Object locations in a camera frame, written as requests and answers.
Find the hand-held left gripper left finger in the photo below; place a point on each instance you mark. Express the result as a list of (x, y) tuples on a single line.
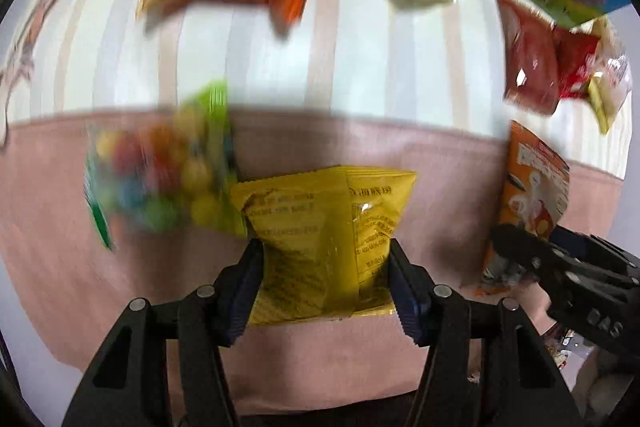
[(245, 292)]

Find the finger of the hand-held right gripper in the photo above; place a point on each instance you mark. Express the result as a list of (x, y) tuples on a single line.
[(520, 247), (585, 244)]

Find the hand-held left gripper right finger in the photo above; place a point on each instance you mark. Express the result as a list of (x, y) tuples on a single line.
[(407, 302)]

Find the orange white snack packet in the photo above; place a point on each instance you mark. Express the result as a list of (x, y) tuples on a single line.
[(530, 187)]

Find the colourful candy ball bag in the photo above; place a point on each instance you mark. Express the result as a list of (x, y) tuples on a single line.
[(160, 177)]

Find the yellow white snack packet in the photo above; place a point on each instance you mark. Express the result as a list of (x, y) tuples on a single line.
[(610, 87)]

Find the large red snack packet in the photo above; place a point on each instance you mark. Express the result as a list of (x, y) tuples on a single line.
[(530, 57)]

